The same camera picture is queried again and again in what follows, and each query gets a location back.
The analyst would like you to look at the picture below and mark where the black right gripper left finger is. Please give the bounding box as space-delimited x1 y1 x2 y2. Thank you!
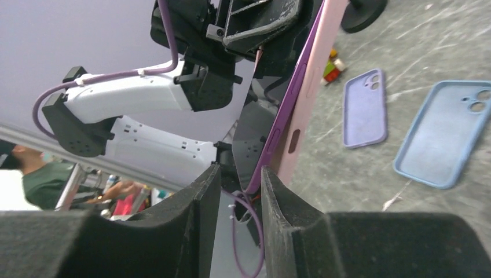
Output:
1 164 221 277

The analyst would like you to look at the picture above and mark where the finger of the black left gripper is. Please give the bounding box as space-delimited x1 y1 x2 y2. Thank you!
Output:
222 0 303 50

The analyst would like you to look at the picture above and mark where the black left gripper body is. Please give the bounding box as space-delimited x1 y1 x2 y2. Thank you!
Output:
151 1 265 70

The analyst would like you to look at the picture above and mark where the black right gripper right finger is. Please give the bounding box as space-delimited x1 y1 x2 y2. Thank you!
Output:
261 167 490 277

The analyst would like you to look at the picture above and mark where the pink phone case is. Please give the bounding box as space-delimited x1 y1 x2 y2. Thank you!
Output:
271 0 347 185

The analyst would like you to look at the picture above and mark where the lavender phone case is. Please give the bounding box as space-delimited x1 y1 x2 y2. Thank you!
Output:
342 68 387 149

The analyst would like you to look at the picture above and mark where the light blue phone case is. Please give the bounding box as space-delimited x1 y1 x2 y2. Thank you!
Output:
393 81 490 189

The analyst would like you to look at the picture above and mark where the purple phone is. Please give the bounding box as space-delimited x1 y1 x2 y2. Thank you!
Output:
232 1 324 194

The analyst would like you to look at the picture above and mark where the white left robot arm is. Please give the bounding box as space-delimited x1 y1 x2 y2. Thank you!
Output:
32 1 320 185

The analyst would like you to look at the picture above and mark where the small red yellow toy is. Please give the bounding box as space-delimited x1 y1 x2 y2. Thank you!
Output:
321 49 346 86

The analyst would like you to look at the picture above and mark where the person in green shirt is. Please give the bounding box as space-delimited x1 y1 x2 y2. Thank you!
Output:
0 140 142 211

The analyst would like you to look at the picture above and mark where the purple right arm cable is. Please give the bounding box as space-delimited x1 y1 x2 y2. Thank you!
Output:
222 189 266 278

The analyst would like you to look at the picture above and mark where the aluminium frame strut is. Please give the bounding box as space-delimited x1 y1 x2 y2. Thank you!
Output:
54 164 87 211

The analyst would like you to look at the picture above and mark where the aluminium table edge rail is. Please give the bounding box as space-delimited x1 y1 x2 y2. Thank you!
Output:
0 122 189 193

